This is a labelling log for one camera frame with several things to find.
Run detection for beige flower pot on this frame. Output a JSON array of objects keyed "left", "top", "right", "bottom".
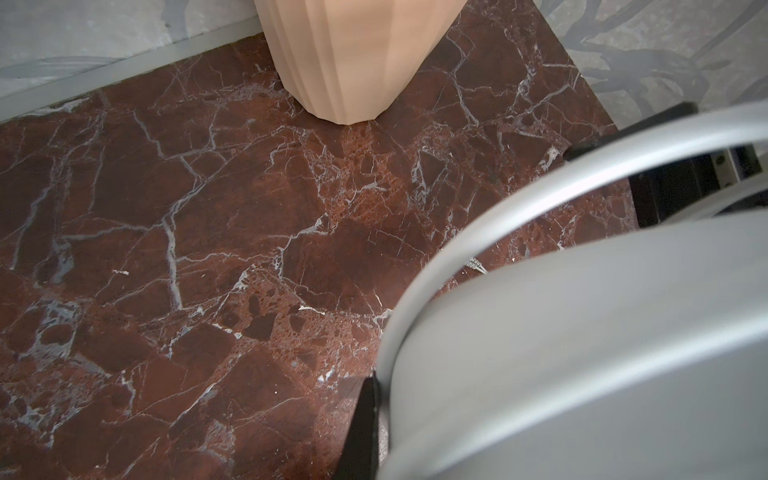
[{"left": 255, "top": 0, "right": 466, "bottom": 125}]

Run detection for white headphones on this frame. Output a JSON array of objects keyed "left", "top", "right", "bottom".
[{"left": 376, "top": 101, "right": 767, "bottom": 479}]

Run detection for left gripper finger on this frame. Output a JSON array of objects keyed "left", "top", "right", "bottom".
[{"left": 332, "top": 374, "right": 381, "bottom": 480}]

